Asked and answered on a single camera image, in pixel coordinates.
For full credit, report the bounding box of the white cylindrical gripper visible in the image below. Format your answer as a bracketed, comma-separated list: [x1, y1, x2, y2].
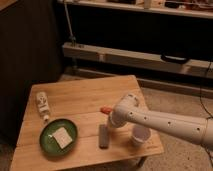
[107, 112, 126, 128]

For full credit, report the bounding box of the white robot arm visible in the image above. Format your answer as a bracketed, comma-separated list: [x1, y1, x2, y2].
[108, 93, 213, 151]

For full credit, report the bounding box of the small orange object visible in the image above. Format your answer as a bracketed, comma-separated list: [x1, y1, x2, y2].
[100, 107, 113, 115]

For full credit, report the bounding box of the wooden table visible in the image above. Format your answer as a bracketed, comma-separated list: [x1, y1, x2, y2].
[10, 75, 164, 171]

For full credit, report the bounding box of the white square sponge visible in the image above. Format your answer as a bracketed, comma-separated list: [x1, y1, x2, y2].
[53, 127, 73, 149]

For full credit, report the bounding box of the green round plate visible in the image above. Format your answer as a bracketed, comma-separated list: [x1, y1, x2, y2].
[39, 119, 78, 157]

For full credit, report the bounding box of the white lying bottle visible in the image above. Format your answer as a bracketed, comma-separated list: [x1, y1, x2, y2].
[36, 92, 50, 122]

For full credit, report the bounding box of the wooden shelf unit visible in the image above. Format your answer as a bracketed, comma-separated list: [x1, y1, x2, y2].
[57, 0, 213, 98]

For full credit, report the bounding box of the metal stand pole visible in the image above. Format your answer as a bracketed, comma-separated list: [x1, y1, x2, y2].
[63, 0, 76, 46]

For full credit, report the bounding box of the black handle on shelf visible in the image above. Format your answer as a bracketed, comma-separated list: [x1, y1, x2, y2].
[160, 54, 190, 64]

